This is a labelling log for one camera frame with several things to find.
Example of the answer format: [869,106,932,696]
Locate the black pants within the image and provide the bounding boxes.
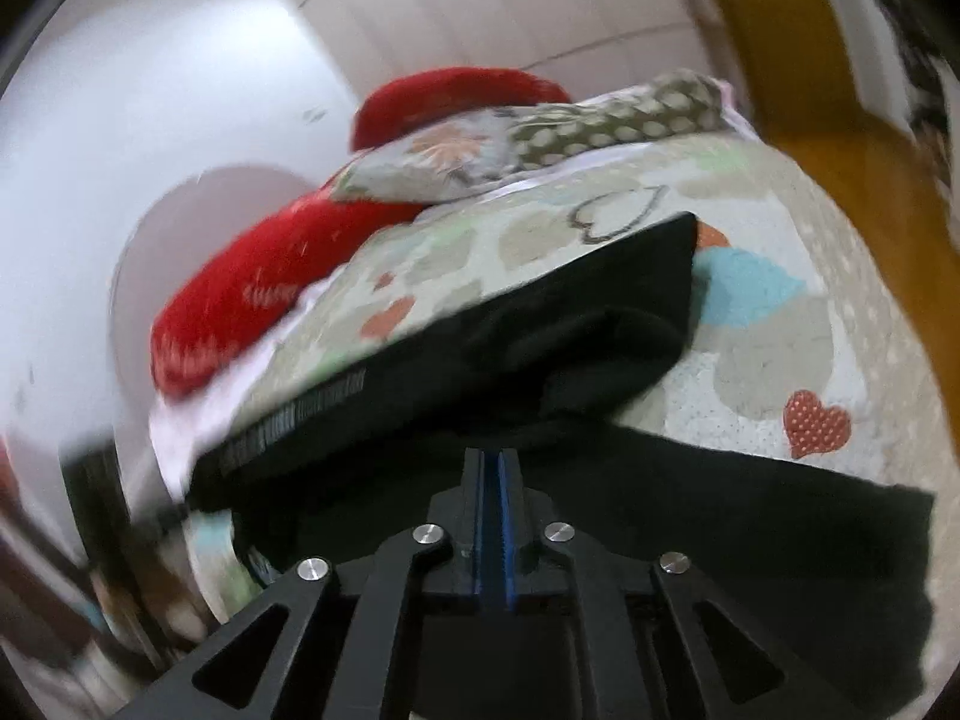
[184,211,938,698]

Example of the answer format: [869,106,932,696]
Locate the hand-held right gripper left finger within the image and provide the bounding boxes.
[112,448,492,720]

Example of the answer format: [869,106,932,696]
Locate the floral polka dot pillow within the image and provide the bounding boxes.
[330,69,725,205]

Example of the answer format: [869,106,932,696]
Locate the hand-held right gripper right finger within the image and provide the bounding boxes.
[495,448,856,720]

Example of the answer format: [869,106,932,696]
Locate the red plush blanket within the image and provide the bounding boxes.
[150,67,572,400]

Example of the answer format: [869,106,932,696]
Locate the heart print bed sheet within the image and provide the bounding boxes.
[146,139,947,623]

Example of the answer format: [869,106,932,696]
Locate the white wardrobe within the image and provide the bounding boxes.
[289,0,721,102]

